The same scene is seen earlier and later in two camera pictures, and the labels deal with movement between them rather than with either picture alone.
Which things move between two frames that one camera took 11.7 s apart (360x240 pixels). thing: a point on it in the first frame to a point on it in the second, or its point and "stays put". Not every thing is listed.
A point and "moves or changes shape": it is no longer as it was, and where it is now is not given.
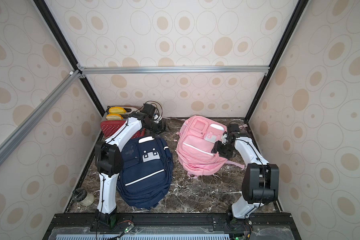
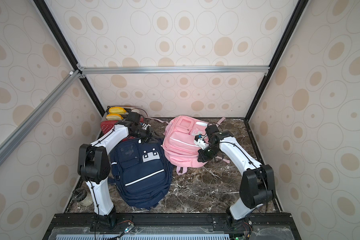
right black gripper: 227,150 to 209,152
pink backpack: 196,137 moves or changes shape
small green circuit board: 128,228 stays put
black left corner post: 62,39 stays put
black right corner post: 300,10 stays put
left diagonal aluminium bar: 10,138 stays put
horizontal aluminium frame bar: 94,70 stays put
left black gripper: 162,129 to 148,137
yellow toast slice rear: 117,110 stays put
